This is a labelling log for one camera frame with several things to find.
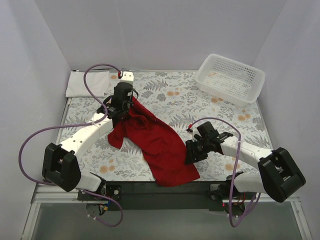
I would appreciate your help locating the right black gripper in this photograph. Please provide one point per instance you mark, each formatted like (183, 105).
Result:
(190, 151)

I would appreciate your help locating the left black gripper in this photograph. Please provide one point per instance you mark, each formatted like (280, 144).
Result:
(119, 111)

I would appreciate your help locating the red t-shirt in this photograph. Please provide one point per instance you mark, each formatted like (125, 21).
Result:
(161, 146)

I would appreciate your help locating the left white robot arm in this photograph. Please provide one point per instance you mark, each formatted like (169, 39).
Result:
(60, 164)

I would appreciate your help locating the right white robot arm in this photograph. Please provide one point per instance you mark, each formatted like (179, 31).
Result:
(277, 175)

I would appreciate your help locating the folded white t-shirt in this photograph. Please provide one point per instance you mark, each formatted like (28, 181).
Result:
(97, 83)

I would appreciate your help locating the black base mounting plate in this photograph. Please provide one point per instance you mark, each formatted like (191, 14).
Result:
(147, 195)

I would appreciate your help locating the floral patterned table mat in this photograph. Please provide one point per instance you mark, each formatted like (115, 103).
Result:
(174, 98)

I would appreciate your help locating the white plastic basket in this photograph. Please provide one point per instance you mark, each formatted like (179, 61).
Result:
(230, 80)

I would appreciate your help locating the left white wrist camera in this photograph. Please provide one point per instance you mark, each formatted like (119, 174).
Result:
(126, 77)

